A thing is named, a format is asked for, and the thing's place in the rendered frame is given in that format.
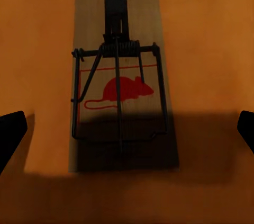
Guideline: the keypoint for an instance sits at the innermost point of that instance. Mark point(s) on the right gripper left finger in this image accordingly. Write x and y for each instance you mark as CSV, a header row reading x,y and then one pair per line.
x,y
12,129

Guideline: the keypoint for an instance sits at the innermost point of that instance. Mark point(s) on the mousetrap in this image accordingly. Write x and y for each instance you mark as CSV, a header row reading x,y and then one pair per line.
x,y
121,116

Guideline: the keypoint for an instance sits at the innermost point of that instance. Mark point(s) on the cabinet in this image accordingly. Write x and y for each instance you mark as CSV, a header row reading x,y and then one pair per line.
x,y
209,47

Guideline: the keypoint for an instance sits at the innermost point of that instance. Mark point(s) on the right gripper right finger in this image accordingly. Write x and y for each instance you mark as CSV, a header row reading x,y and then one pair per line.
x,y
246,127

